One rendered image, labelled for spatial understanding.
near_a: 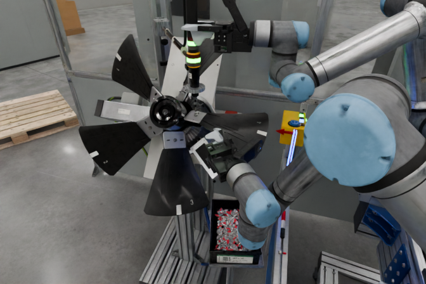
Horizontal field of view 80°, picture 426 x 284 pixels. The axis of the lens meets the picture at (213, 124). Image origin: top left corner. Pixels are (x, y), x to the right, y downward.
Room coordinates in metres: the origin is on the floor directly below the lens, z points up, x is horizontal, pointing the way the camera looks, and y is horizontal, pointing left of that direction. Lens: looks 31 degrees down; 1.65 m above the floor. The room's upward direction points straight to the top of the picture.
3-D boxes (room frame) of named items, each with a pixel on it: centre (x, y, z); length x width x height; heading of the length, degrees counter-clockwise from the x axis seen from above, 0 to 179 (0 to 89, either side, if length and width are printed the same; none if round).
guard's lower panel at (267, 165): (1.49, -0.14, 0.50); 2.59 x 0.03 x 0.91; 74
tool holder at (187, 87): (0.81, 0.07, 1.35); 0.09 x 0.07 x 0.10; 19
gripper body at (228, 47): (0.79, -0.06, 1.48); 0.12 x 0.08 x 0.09; 84
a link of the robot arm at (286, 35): (0.77, -0.22, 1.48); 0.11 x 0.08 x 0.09; 84
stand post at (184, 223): (0.94, 0.16, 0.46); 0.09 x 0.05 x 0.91; 74
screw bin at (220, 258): (0.58, -0.08, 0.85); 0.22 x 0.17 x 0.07; 178
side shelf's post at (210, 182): (1.36, 0.02, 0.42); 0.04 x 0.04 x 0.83; 74
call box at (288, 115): (0.98, -0.37, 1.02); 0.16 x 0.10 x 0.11; 164
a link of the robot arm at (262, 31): (0.78, -0.14, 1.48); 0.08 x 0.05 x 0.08; 174
